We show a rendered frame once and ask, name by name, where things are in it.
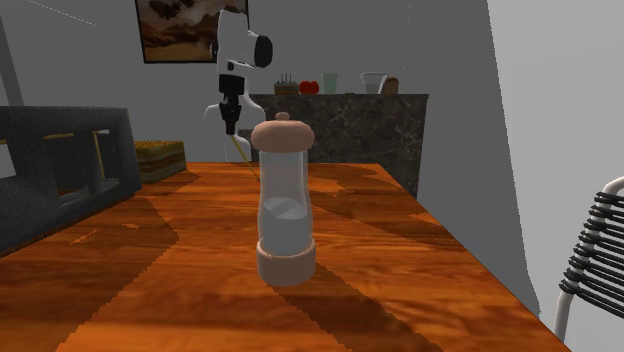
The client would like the dark grey open rack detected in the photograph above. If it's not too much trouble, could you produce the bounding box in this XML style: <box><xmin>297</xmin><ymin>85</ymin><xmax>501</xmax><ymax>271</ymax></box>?
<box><xmin>0</xmin><ymin>105</ymin><xmax>144</xmax><ymax>258</ymax></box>

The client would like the dark marble counter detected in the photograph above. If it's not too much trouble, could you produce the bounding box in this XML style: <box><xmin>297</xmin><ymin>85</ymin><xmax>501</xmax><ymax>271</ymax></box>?
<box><xmin>237</xmin><ymin>71</ymin><xmax>431</xmax><ymax>199</ymax></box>

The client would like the clear grinder with beige cap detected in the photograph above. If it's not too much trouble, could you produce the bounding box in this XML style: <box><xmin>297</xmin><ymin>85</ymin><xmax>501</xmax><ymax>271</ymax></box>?
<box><xmin>249</xmin><ymin>111</ymin><xmax>318</xmax><ymax>288</ymax></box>

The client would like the thin yellow stick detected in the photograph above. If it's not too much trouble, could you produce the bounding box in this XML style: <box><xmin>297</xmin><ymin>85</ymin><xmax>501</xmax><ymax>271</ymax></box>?
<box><xmin>230</xmin><ymin>134</ymin><xmax>261</xmax><ymax>183</ymax></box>

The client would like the framed landscape wall picture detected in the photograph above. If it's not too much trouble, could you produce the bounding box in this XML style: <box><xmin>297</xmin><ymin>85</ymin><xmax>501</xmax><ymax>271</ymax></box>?
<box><xmin>134</xmin><ymin>0</ymin><xmax>250</xmax><ymax>65</ymax></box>

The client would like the white chair with black cords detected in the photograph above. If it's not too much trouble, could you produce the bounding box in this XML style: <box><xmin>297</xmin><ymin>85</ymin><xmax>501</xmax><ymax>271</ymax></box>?
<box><xmin>552</xmin><ymin>175</ymin><xmax>624</xmax><ymax>343</ymax></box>

